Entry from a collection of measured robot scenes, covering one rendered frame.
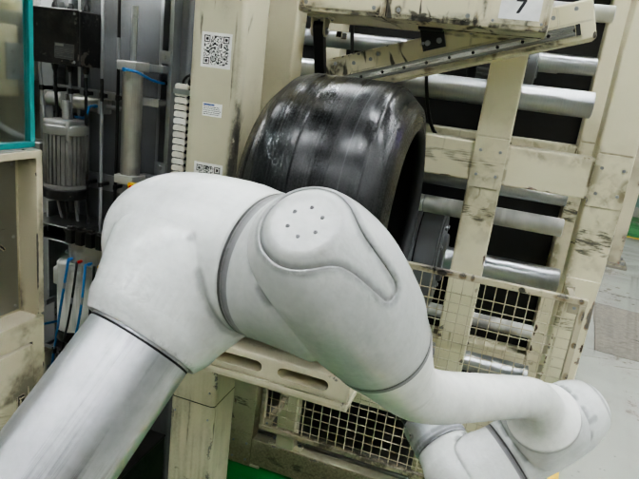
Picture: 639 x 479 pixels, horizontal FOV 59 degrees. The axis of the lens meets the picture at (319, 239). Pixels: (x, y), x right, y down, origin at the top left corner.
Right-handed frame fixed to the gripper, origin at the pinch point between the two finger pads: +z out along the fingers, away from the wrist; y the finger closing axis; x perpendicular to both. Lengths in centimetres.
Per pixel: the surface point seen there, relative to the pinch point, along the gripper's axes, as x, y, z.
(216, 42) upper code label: -8, -33, 62
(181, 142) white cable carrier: -21, -13, 59
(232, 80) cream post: -7, -27, 56
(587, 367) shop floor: 178, 216, 63
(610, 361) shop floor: 200, 225, 63
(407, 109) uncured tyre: 21.9, -26.2, 28.1
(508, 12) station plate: 56, -33, 44
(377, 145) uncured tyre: 10.6, -26.7, 18.9
